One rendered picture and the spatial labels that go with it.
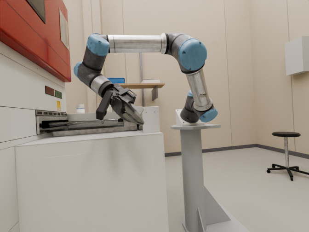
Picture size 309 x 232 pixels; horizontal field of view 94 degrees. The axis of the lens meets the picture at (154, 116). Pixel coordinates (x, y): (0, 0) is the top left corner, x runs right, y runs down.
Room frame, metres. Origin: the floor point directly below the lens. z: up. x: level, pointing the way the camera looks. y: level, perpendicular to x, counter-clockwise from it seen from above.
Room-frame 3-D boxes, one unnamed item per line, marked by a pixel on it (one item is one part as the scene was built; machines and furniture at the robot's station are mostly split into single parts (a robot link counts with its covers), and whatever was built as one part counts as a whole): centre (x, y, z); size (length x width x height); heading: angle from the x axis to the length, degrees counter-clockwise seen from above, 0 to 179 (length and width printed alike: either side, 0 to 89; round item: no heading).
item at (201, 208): (1.16, -0.38, 0.41); 0.51 x 0.44 x 0.82; 100
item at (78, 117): (1.41, 0.45, 0.89); 0.62 x 0.35 x 0.14; 104
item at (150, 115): (1.04, 0.08, 0.89); 0.55 x 0.09 x 0.14; 14
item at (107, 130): (0.91, 0.37, 0.84); 0.50 x 0.02 x 0.03; 104
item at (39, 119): (0.95, 0.65, 0.89); 0.44 x 0.02 x 0.10; 14
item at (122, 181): (1.12, 0.37, 0.41); 0.96 x 0.64 x 0.82; 14
